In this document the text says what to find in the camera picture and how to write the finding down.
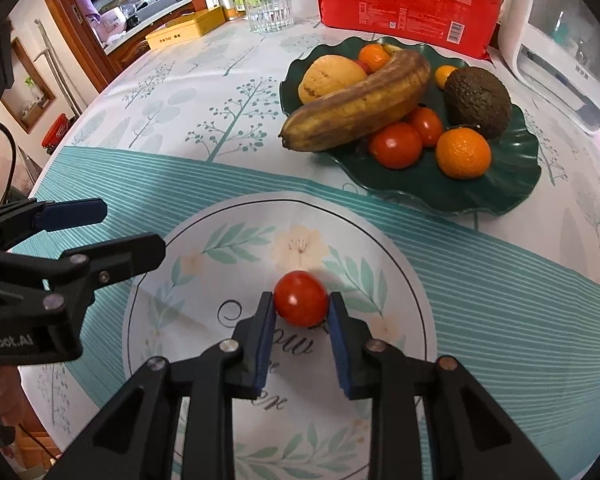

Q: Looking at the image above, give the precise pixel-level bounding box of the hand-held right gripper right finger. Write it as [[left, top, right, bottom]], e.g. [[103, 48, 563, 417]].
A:
[[326, 290, 565, 480]]

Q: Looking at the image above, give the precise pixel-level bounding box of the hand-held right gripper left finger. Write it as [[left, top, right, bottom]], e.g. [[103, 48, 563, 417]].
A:
[[44, 290, 277, 480]]

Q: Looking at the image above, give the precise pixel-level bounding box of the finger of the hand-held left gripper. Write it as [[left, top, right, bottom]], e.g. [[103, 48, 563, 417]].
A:
[[0, 232, 167, 312], [0, 198, 109, 252]]

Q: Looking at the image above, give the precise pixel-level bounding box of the red cherry tomato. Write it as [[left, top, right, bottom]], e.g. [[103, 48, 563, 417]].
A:
[[273, 270, 329, 326]]

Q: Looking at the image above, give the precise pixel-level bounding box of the large red tomato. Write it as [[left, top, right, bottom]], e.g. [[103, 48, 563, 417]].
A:
[[369, 121, 424, 170]]

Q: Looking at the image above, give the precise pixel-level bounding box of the orange mandarin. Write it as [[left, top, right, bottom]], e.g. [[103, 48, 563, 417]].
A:
[[358, 43, 392, 73], [435, 128, 493, 180]]

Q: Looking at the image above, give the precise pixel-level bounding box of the red apple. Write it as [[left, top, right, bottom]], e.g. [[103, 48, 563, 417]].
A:
[[405, 106, 445, 148]]

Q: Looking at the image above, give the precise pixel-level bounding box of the brown spotted banana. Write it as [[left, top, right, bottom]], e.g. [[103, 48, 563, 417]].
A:
[[279, 44, 431, 153]]

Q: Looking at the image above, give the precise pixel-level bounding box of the green wavy plate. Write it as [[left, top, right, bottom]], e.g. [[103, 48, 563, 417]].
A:
[[279, 36, 543, 217]]

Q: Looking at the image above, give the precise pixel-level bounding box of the yellow lemon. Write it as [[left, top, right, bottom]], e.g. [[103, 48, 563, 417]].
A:
[[298, 55, 368, 106]]

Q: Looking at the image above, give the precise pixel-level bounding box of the dark avocado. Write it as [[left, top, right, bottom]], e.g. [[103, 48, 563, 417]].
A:
[[443, 66, 512, 141]]

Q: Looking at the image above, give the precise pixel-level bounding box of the yellow-orange mandarin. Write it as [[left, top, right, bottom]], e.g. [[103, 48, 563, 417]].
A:
[[434, 64, 460, 92]]

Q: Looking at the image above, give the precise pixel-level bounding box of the red box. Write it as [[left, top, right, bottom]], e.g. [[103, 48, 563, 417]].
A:
[[42, 114, 73, 151]]

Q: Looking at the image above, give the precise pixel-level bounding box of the tree print tablecloth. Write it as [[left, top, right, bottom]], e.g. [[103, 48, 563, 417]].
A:
[[10, 10, 600, 480]]

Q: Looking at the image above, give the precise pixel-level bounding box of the brown wooden sideboard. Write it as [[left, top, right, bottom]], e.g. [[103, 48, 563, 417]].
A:
[[40, 0, 196, 92]]

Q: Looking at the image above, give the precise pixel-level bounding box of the yellow flat box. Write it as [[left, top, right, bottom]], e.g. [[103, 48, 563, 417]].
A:
[[145, 7, 227, 51]]

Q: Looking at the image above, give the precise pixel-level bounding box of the clear ribbed glass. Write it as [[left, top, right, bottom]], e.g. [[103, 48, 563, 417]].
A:
[[246, 0, 295, 34]]

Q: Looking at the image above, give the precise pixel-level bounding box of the red plastic package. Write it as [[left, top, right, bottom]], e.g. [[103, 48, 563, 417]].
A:
[[320, 0, 506, 60]]

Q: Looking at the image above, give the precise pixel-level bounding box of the white kitchen appliance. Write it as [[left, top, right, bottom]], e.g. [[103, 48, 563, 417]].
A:
[[497, 0, 600, 135]]

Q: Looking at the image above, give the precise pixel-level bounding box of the black cable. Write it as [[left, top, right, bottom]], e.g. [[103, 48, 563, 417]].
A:
[[0, 120, 19, 202]]

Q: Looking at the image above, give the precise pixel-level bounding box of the wooden wall niche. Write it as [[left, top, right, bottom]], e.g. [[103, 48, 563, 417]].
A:
[[0, 37, 57, 133]]

